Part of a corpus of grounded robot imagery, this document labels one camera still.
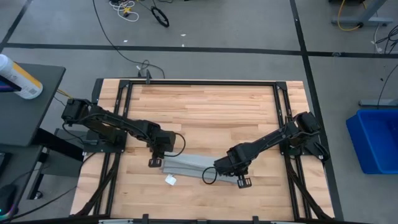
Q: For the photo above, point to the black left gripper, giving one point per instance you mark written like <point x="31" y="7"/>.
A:
<point x="163" y="141"/>

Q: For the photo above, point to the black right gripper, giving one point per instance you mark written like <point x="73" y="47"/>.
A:
<point x="231" y="163"/>

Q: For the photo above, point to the grey microfiber towel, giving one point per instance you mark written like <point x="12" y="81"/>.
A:
<point x="189" y="163"/>

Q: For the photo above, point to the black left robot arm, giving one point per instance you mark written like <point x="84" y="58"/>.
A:
<point x="105" y="123"/>

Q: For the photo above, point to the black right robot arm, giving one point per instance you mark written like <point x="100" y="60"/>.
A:
<point x="280" y="137"/>

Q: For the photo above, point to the white paper tag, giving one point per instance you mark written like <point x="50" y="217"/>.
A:
<point x="170" y="180"/>

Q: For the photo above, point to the grey power plug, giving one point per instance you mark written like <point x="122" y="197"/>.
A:
<point x="143" y="73"/>

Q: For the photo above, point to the black side table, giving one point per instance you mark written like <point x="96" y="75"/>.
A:
<point x="28" y="115"/>

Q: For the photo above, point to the blue plastic bin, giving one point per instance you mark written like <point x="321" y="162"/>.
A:
<point x="376" y="143"/>

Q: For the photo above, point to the black device with coloured light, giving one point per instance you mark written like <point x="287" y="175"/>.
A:
<point x="6" y="199"/>

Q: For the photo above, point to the grey flat desk foot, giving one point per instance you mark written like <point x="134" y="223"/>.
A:
<point x="377" y="103"/>

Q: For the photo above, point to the white bottle with yellow label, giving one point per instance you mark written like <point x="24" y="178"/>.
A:
<point x="21" y="81"/>

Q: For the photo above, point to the dark flat tablet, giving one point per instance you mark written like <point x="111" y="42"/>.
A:
<point x="7" y="86"/>

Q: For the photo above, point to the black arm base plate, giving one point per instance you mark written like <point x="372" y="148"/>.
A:
<point x="90" y="148"/>
<point x="312" y="148"/>

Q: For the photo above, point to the black metal table frame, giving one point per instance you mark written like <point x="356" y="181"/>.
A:
<point x="202" y="83"/>

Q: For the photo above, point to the black desk leg frame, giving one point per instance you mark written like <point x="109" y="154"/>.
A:
<point x="56" y="144"/>

